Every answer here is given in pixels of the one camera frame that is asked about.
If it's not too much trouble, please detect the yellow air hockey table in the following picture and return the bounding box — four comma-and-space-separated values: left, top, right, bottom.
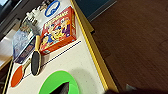
2, 0, 120, 94

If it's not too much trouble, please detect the black ping pong paddle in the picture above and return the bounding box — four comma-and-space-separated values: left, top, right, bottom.
30, 34, 43, 77

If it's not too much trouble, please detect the orange ping pong paddle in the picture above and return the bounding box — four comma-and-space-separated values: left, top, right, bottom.
9, 59, 32, 89

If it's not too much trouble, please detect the red board game box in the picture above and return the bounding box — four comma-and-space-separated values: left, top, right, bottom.
38, 14, 78, 56

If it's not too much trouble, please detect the blue board game box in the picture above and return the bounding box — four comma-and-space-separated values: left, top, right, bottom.
12, 28, 37, 65

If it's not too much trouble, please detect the light wood office table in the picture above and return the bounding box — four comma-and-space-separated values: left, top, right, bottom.
0, 35, 15, 69

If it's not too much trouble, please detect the white game pieces cluster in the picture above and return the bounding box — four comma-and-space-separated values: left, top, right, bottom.
24, 3, 47, 27

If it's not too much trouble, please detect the blue round disc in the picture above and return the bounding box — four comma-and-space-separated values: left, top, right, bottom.
43, 0, 62, 18

